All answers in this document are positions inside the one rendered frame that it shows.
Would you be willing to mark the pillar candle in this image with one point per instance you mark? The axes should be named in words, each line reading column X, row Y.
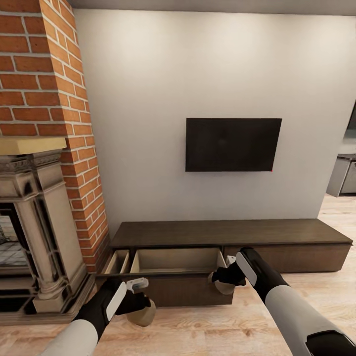
column 220, row 288
column 143, row 317

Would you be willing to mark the wall mounted tv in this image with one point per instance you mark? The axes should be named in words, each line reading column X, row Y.
column 231, row 144

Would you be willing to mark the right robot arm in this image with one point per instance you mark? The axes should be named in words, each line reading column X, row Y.
column 306, row 331

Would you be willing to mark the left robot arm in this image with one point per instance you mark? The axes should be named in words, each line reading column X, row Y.
column 81, row 336

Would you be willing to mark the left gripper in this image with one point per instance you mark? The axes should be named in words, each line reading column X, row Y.
column 137, row 301

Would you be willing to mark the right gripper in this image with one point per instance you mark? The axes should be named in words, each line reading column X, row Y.
column 226, row 275

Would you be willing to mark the wood fireplace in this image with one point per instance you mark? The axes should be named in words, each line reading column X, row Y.
column 43, row 277

